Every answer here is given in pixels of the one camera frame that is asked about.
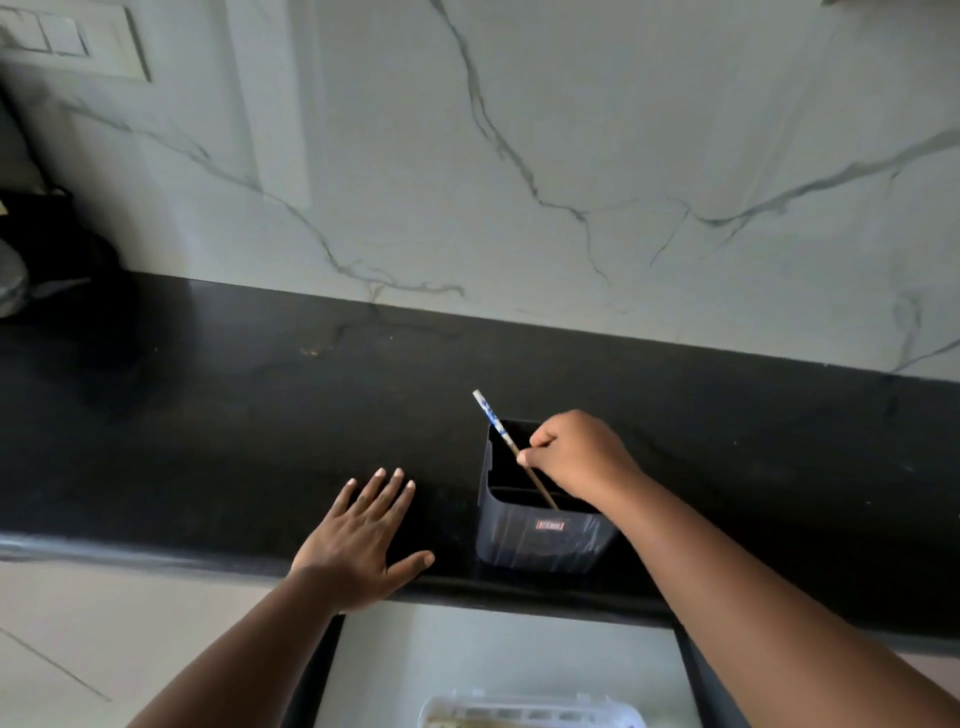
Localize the person's right hand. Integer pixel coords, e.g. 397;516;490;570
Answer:
516;409;645;513

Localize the white plastic basket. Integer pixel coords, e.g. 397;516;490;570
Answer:
417;691;648;728

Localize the person's left forearm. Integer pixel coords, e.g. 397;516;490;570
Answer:
127;568;339;728

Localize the black appliance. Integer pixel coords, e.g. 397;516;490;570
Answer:
0;187;125;320

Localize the white wall switch plate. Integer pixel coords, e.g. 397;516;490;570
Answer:
0;0;152;83

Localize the open white drawer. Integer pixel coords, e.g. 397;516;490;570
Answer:
281;600;732;728

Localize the person's left hand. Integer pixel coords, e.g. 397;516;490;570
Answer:
289;468;436;615

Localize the person's right forearm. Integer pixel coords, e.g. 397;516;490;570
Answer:
598;471;960;728

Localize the clear plastic utensil holder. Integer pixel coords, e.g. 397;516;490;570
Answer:
475;418;620;576

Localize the blue patterned chopstick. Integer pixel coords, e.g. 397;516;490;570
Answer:
472;389;560;512

